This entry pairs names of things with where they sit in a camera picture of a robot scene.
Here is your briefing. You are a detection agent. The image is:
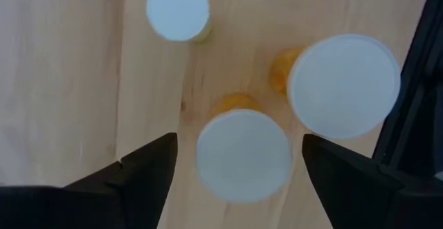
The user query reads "black aluminium table frame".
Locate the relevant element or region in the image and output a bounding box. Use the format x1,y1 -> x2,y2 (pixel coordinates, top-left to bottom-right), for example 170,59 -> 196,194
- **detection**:
372,0 -> 443,181

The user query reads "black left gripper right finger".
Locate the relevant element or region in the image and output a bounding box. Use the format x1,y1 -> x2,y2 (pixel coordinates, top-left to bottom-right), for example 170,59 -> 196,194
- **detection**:
302,134 -> 443,229

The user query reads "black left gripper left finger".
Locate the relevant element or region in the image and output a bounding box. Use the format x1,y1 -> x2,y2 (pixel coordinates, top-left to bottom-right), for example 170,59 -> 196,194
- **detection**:
0,132 -> 179,229

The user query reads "small pale pill bottle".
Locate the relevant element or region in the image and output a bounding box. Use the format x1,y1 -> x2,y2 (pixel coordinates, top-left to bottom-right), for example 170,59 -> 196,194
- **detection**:
145,0 -> 213,44

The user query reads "large orange pill bottle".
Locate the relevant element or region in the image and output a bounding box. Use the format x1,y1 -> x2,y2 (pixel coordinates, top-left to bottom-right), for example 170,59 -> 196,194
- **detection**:
269,33 -> 402,140
196,92 -> 294,204

